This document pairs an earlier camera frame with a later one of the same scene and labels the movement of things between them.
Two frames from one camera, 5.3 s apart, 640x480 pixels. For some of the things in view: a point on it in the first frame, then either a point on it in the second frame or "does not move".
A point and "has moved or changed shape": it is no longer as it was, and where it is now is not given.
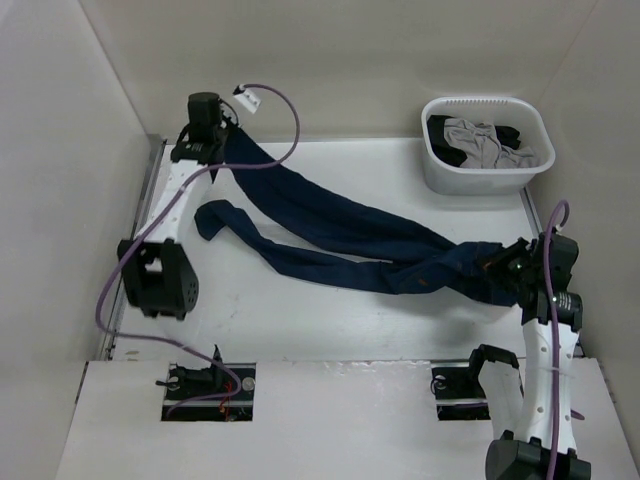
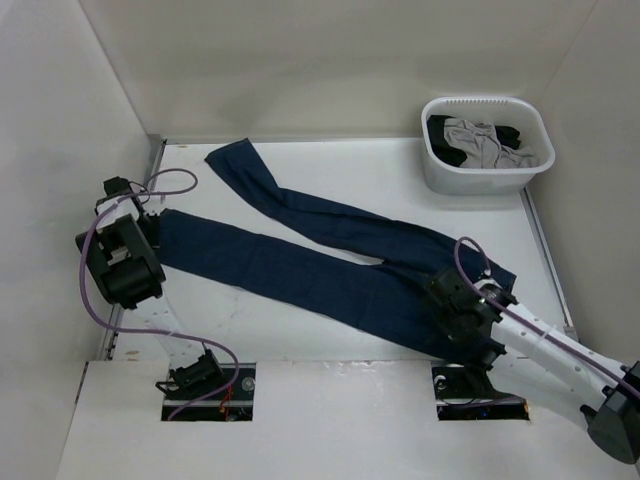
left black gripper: (225, 118) to (157, 220)
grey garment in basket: (482, 145) does not move
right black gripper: (523, 247) to (460, 337)
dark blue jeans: (418, 259) has moved or changed shape
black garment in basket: (449, 153) does not move
